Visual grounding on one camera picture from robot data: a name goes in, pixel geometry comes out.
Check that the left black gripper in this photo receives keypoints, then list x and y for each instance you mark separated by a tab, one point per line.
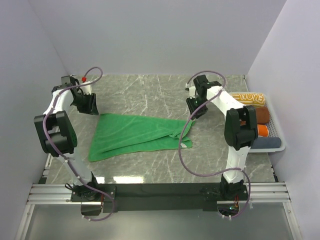
91	107

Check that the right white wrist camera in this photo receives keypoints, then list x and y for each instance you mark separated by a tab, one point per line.
191	91

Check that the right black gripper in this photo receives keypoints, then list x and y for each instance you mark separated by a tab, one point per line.
200	112

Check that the white plastic basket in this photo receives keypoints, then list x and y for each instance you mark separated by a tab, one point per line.
274	130

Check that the aluminium rail frame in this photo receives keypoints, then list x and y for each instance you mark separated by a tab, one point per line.
50	215

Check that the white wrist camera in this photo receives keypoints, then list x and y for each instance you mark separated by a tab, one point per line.
86	86
191	91

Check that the orange white rolled towel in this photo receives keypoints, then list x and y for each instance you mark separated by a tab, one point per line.
262	130

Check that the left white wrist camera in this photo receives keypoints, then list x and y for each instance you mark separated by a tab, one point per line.
86	86

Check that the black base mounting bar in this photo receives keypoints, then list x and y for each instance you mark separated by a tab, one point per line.
161	196

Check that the green towel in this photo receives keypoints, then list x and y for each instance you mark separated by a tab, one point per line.
118	134

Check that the dark blue rolled towel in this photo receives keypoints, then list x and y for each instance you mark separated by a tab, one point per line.
267	143

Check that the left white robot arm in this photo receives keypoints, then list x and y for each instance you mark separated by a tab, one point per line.
57	135

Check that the brown rolled towel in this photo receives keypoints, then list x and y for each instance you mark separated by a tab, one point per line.
262	115

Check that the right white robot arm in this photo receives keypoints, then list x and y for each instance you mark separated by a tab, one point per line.
240	129

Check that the yellow white rolled towel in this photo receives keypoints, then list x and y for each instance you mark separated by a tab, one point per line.
250	98

